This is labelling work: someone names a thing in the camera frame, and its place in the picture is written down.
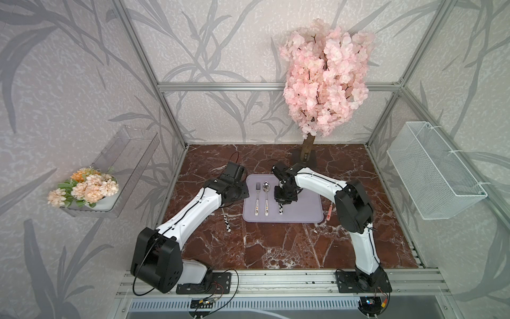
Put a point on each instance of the clear acrylic wall shelf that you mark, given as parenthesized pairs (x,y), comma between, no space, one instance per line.
(125,157)

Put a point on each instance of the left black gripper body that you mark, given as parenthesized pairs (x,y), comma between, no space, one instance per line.
(240,191)

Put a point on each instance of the aluminium front rail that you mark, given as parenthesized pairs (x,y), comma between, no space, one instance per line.
(321,282)

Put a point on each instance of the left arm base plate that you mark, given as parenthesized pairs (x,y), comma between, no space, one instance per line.
(213,283)

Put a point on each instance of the peach flower bouquet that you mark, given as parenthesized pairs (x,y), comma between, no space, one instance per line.
(87,187)

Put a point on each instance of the pink cherry blossom tree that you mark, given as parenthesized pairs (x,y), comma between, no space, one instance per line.
(326,78)

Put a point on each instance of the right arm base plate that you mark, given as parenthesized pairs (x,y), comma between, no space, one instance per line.
(358,282)

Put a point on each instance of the lilac placemat tray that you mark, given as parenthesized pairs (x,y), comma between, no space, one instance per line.
(307,209)

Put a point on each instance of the pink handle fork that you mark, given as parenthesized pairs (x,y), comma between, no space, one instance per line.
(329,214)

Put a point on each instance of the white cartoon handle fork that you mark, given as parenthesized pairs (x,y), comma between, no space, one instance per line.
(257,206)

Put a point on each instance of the white cartoon handle spoon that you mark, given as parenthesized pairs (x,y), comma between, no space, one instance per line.
(266,189)

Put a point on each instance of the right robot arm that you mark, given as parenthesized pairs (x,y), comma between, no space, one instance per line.
(354,210)

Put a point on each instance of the dark metal tree base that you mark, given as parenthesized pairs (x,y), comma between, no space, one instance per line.
(309,159)

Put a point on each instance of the cow pattern handle fork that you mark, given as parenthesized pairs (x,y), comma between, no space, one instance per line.
(227,224)

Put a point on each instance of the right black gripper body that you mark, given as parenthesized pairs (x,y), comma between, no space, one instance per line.
(283,195)

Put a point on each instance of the white wire basket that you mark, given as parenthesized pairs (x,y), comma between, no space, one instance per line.
(440,185)

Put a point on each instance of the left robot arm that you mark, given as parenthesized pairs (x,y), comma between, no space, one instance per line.
(157,259)

